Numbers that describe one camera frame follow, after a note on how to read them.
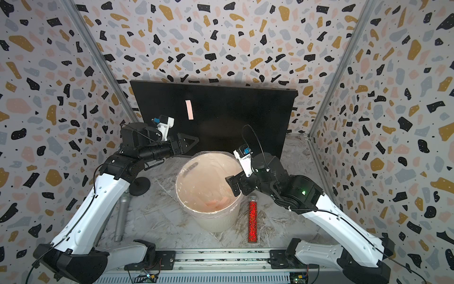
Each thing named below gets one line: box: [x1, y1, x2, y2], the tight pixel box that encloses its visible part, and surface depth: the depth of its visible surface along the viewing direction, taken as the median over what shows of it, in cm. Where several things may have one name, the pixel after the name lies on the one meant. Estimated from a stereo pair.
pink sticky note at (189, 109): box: [185, 99, 194, 121], surface depth 70 cm
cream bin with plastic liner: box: [175, 150, 243, 233], surface depth 76 cm
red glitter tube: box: [248, 195, 258, 244], surface depth 85 cm
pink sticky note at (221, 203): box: [205, 197, 230, 210], surface depth 83 cm
